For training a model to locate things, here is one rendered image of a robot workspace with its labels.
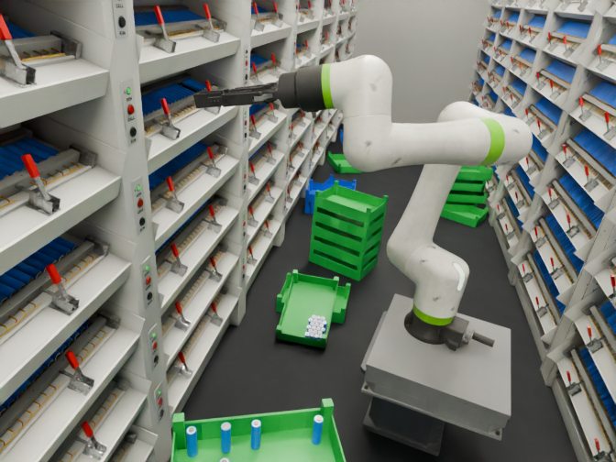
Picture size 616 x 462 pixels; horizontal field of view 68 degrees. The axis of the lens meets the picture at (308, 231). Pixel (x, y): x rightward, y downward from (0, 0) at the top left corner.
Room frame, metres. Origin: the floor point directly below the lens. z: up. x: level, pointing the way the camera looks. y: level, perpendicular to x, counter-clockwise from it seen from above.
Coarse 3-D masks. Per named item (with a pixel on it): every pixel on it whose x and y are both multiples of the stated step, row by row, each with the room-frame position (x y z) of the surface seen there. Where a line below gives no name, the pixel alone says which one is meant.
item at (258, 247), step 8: (272, 216) 2.18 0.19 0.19; (280, 216) 2.20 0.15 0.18; (264, 224) 2.13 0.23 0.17; (272, 224) 2.16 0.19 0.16; (280, 224) 2.19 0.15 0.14; (264, 232) 2.04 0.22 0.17; (272, 232) 2.08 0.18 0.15; (256, 240) 1.95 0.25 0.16; (264, 240) 1.98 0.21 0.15; (248, 248) 1.76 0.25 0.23; (256, 248) 1.88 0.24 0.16; (264, 248) 1.91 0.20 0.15; (248, 256) 1.80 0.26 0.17; (256, 256) 1.83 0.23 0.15; (248, 264) 1.74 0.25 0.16; (256, 264) 1.76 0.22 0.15; (248, 272) 1.69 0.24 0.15; (248, 280) 1.65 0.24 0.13
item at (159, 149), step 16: (160, 80) 1.35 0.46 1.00; (224, 80) 1.51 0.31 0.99; (208, 112) 1.32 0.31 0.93; (224, 112) 1.37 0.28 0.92; (192, 128) 1.16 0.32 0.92; (208, 128) 1.26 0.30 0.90; (160, 144) 1.01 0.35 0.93; (176, 144) 1.05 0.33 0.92; (192, 144) 1.16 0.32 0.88; (160, 160) 0.98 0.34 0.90
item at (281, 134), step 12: (276, 0) 2.21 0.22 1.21; (288, 0) 2.20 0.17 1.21; (252, 48) 2.23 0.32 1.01; (264, 48) 2.22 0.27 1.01; (276, 48) 2.21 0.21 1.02; (288, 48) 2.20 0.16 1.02; (288, 120) 2.22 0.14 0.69; (276, 132) 2.21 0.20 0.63; (288, 144) 2.25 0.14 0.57; (288, 168) 2.28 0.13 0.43; (276, 204) 2.20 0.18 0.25; (276, 240) 2.20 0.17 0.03
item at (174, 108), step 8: (216, 88) 1.48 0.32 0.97; (192, 96) 1.32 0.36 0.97; (176, 104) 1.21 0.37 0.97; (184, 104) 1.25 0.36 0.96; (192, 104) 1.31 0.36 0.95; (160, 112) 1.13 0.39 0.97; (176, 112) 1.20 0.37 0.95; (144, 120) 1.04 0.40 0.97; (160, 120) 1.11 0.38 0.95; (144, 128) 1.04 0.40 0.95
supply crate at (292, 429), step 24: (216, 432) 0.60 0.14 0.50; (240, 432) 0.61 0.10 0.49; (264, 432) 0.62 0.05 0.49; (288, 432) 0.62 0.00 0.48; (312, 432) 0.63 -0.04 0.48; (336, 432) 0.59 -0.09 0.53; (216, 456) 0.56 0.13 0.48; (240, 456) 0.56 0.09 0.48; (264, 456) 0.57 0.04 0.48; (288, 456) 0.57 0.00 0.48; (312, 456) 0.57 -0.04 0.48; (336, 456) 0.57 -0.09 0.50
